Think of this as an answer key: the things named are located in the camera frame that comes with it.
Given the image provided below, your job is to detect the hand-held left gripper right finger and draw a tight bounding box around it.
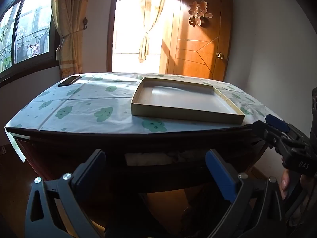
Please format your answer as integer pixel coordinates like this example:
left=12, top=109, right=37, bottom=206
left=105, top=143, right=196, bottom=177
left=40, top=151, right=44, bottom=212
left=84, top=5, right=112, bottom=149
left=205, top=149, right=289, bottom=238

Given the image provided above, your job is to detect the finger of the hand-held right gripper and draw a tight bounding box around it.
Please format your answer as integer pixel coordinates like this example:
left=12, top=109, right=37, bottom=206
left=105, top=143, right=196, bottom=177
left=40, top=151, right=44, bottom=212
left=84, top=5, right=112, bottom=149
left=253, top=120, right=288, bottom=155
left=266, top=115, right=310, bottom=144

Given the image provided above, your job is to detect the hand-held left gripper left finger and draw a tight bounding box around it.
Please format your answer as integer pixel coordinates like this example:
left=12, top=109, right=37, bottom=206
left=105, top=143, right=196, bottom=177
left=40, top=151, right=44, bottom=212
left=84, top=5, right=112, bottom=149
left=25, top=149, right=107, bottom=238

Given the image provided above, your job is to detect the beige shallow cardboard box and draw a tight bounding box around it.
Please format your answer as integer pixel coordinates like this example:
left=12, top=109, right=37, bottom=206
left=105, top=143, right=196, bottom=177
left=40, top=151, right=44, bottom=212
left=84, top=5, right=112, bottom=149
left=131, top=77, right=245, bottom=125

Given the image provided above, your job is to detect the person's right hand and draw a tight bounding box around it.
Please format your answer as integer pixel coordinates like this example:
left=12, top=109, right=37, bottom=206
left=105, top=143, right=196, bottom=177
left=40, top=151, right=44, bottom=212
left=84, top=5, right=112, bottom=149
left=280, top=170, right=291, bottom=199

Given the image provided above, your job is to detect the table with cloud tablecloth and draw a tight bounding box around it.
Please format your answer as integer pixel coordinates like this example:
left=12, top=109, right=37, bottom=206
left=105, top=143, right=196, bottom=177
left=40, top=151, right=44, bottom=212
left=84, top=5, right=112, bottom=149
left=5, top=72, right=283, bottom=139

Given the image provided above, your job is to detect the black smartphone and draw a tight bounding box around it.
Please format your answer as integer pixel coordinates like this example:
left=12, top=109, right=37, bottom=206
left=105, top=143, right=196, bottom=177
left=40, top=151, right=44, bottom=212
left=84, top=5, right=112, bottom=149
left=58, top=75, right=82, bottom=87

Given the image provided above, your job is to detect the orange wooden door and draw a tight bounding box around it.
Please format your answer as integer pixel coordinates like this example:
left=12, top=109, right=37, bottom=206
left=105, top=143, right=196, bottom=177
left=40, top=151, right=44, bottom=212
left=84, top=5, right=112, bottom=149
left=158, top=0, right=233, bottom=81

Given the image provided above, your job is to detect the yellow window curtain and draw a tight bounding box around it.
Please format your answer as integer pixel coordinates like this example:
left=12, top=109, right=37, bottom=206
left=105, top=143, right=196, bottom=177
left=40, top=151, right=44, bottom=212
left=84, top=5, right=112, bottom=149
left=51, top=0, right=98, bottom=78

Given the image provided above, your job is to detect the wooden door ornament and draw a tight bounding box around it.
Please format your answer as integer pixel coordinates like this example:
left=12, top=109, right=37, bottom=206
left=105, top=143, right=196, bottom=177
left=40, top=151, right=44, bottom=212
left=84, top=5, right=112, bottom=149
left=188, top=1, right=213, bottom=27

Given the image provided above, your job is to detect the tied balcony curtain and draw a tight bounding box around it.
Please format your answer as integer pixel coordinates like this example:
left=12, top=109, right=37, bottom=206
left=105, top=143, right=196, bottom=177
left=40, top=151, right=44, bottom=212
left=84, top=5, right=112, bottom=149
left=137, top=0, right=166, bottom=63

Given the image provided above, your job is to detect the dark framed window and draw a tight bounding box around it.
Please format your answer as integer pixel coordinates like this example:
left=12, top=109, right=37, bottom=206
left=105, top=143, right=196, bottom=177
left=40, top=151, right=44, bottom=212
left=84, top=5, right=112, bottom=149
left=0, top=0, right=61, bottom=87

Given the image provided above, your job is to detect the brown door frame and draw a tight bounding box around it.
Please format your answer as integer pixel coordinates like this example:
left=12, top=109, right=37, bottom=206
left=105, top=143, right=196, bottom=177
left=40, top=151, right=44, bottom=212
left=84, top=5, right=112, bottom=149
left=106, top=0, right=179, bottom=73

